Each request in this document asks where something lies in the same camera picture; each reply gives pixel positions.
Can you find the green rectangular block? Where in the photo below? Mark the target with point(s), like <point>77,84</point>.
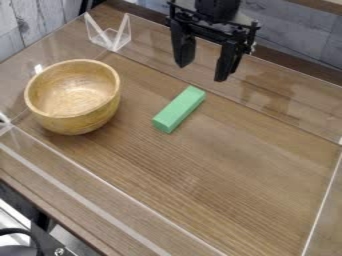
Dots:
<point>178,109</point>

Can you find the black metal table bracket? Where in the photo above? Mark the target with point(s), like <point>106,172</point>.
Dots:
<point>47,244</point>

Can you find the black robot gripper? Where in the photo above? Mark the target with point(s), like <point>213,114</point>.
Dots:
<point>218,15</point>

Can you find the clear acrylic corner bracket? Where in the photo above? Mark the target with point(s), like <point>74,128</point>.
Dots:
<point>110,38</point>

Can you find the wooden bowl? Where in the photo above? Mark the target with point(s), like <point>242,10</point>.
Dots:
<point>74,96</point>

